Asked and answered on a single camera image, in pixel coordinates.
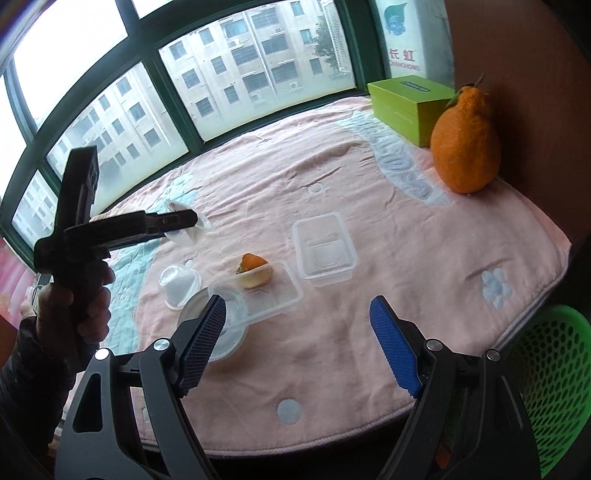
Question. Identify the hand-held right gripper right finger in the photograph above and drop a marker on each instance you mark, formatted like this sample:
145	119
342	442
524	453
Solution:
395	346

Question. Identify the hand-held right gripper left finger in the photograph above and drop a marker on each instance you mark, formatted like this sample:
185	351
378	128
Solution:
203	341

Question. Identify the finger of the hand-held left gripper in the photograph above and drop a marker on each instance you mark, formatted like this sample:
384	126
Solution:
134	239
147	219

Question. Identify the white round plastic lid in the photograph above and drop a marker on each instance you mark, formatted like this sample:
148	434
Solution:
231	344

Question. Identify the small clear plastic cup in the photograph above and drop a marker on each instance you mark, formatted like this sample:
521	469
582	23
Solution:
187	228
180	286

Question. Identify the small pastry with orange piece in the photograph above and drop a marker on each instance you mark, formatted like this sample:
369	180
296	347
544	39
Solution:
254	271

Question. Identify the clear rectangular plastic container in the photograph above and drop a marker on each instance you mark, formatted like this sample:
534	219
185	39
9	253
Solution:
277	295
325	251

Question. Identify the green plastic mesh basket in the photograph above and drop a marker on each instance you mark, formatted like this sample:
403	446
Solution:
554	369

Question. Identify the person's left forearm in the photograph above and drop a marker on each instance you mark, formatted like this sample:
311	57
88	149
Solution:
32	392

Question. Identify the person's left hand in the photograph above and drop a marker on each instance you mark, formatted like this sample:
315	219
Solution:
104	304

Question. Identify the pink cloth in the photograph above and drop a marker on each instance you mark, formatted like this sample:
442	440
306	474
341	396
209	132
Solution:
14	281

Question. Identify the pink printed blanket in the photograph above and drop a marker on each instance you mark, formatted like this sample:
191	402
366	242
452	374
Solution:
369	221

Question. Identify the beige apartment building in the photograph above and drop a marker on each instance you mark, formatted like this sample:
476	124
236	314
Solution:
254	60

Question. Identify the bumpy orange citrus fruit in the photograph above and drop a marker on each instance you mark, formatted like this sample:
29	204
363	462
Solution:
466	143

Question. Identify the green tissue box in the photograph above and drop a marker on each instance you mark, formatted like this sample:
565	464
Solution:
401	110

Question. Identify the green tree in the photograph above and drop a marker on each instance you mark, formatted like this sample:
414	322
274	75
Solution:
323	44

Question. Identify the white louvred vent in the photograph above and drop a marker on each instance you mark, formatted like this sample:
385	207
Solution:
337	32

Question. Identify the white outdoor air conditioner unit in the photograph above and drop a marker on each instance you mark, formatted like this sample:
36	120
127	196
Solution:
401	41

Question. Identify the brown wooden cabinet panel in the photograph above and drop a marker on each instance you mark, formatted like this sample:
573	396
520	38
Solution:
531	69

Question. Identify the dark green window frame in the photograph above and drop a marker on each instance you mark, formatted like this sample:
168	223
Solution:
152	55

